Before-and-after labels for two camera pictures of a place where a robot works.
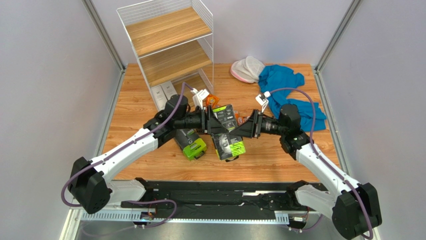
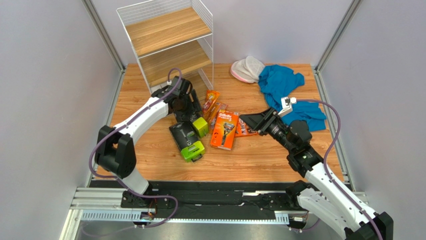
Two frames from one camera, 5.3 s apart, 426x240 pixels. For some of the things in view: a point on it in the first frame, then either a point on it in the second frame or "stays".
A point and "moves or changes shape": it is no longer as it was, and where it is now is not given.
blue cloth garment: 273,77 stays
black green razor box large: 227,145 moves or changes shape
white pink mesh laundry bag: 247,69 stays
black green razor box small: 193,147 stays
